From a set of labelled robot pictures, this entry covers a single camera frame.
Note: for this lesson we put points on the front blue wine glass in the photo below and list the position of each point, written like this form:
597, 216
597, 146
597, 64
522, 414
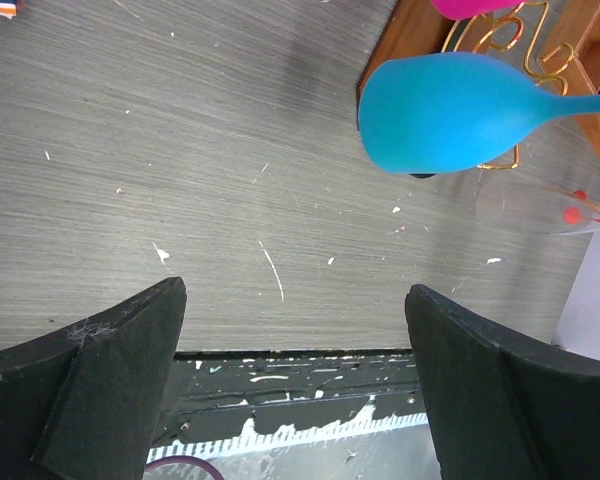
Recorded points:
448, 112

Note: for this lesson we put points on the clear wine glass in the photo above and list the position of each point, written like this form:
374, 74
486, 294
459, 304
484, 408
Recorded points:
521, 206

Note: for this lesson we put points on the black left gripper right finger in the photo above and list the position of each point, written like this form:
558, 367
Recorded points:
501, 404

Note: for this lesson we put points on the colourful packet under left gripper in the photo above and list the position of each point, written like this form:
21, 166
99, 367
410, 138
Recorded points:
9, 8

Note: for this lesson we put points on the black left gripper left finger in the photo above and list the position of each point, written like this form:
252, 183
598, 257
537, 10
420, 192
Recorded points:
82, 402

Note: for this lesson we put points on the white slotted cable duct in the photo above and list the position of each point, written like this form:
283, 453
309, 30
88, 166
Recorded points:
249, 440

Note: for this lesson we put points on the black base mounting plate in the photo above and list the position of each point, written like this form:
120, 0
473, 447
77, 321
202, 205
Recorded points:
211, 395

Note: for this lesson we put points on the red wine glass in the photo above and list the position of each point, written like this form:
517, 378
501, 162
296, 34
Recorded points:
584, 215

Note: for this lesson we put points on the pink wine glass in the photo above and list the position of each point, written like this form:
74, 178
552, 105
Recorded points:
463, 9

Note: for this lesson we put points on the gold wire glass rack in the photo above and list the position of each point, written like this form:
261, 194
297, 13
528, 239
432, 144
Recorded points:
555, 43

